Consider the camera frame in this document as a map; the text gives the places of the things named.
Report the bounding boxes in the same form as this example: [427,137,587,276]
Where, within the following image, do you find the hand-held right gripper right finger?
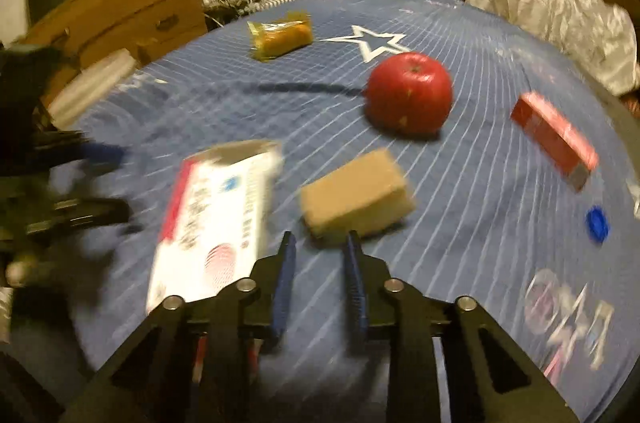
[345,230,581,423]

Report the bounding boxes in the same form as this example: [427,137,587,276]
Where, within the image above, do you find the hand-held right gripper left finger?
[60,230,298,423]

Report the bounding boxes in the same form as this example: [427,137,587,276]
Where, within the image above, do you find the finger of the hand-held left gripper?
[30,130,128,169]
[20,196,137,245]

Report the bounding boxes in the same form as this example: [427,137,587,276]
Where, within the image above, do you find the white plastic bucket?
[47,48,138,129]

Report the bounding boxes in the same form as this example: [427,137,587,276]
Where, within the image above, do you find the tan sponge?
[299,147,417,240]

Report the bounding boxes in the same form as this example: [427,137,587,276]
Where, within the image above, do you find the red and white carton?
[146,139,283,311]

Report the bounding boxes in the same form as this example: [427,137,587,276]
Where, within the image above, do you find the wooden dresser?
[15,0,208,104]

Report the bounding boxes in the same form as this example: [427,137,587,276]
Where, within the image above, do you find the red apple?
[366,52,454,135]

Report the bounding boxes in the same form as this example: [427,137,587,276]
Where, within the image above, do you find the yellow snack packet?
[247,12,314,62]

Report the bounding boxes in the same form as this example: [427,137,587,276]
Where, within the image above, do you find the red rectangular box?
[510,92,600,193]

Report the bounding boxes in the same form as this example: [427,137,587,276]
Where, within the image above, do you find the blue bottle cap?
[586,206,611,244]

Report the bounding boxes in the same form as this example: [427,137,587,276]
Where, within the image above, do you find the shiny white cloth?
[465,0,640,96]

